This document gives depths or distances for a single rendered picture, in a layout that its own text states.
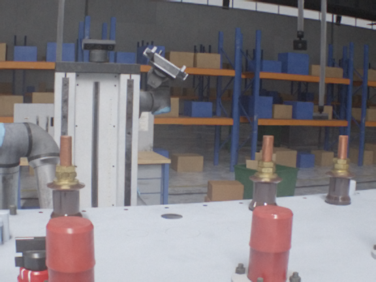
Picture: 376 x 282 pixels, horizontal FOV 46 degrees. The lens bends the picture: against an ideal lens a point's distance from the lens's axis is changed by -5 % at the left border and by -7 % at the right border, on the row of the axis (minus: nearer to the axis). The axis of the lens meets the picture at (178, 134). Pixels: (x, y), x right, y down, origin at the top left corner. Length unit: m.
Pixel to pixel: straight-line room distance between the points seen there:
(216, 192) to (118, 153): 3.33
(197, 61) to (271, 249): 8.80
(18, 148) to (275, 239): 0.98
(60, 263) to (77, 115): 1.28
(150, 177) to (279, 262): 4.76
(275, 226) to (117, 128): 1.25
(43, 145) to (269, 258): 0.97
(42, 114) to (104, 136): 3.97
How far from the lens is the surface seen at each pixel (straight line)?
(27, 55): 8.76
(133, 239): 1.02
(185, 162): 9.55
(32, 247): 0.78
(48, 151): 1.55
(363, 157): 12.01
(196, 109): 9.59
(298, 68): 10.67
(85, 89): 1.89
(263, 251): 0.77
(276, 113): 10.49
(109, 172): 1.94
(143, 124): 6.08
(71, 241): 0.65
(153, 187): 5.52
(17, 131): 1.53
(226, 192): 5.17
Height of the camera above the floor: 1.69
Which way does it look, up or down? 6 degrees down
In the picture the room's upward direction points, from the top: 2 degrees clockwise
